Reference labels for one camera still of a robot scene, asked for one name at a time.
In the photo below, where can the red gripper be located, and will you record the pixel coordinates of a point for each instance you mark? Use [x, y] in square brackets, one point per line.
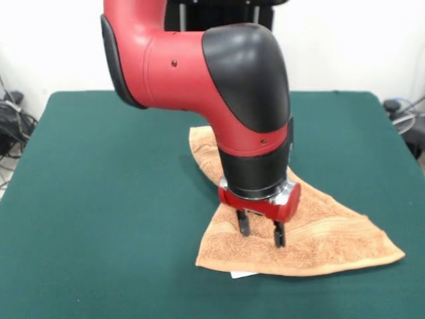
[259, 207]

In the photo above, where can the orange terry towel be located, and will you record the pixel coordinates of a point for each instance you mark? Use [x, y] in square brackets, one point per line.
[332, 239]

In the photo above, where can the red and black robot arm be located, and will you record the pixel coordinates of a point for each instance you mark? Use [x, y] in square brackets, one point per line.
[199, 73]

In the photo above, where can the dark green table cloth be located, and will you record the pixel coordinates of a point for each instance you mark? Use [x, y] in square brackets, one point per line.
[99, 199]

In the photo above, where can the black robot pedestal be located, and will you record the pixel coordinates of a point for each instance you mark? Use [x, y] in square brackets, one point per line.
[216, 16]

